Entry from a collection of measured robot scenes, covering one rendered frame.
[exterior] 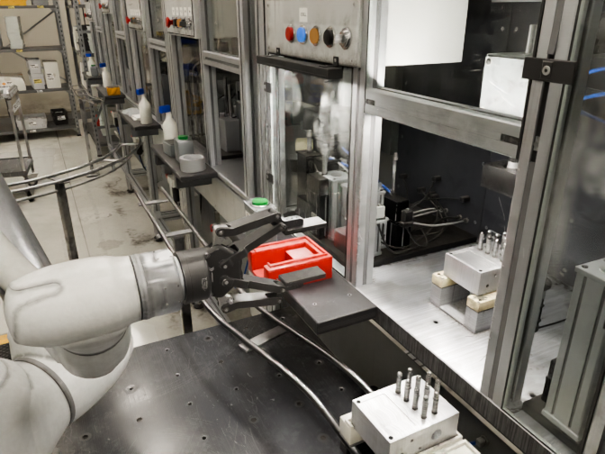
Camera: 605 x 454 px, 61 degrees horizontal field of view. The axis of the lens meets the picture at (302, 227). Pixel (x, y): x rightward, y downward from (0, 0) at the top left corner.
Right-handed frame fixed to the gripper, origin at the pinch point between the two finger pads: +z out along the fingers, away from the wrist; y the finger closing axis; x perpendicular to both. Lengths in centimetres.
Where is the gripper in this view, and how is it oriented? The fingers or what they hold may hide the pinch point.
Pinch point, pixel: (307, 250)
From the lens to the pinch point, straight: 80.3
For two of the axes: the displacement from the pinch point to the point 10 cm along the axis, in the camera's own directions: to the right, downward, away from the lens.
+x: -4.5, -3.5, 8.2
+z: 8.9, -1.8, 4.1
